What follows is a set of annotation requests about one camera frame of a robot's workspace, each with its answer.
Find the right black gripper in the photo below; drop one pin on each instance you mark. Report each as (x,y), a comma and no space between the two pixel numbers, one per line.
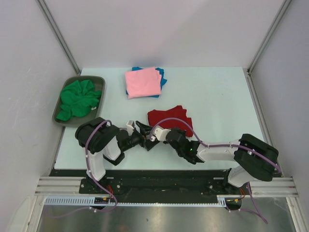
(182,132)

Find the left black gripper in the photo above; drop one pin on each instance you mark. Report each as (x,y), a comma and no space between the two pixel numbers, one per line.
(146,143)

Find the red t shirt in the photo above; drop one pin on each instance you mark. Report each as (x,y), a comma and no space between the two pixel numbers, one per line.
(154,116)

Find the grey plastic tray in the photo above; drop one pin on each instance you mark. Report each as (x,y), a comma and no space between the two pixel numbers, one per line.
(99,83)

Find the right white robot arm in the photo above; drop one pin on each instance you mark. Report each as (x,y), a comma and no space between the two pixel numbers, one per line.
(255,158)

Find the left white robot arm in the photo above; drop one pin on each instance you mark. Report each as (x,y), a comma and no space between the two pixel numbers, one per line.
(103,141)

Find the pink folded t shirt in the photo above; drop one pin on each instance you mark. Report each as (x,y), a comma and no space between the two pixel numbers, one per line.
(142,82)

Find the blue folded t shirt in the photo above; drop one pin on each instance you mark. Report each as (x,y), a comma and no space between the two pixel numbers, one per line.
(163,77)

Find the green t shirt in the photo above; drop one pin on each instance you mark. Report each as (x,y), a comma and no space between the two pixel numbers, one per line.
(78,99)

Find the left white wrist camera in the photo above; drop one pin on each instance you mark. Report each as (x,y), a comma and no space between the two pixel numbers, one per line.
(130,127)

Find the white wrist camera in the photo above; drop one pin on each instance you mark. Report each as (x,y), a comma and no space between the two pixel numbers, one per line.
(130,127)
(159,134)

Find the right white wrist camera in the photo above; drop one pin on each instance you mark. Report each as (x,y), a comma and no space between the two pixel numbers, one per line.
(159,134)

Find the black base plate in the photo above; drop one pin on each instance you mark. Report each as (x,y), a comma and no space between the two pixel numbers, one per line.
(162,187)

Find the right aluminium side rail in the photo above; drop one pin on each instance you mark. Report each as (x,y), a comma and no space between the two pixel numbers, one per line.
(258,108)

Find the left aluminium frame post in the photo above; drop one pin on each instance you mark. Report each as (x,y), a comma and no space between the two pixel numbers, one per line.
(58,34)

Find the aluminium frame post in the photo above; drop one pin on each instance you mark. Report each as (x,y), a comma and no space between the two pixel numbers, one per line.
(58,34)
(269,34)

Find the right aluminium frame post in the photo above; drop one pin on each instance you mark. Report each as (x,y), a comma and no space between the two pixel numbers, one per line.
(269,34)

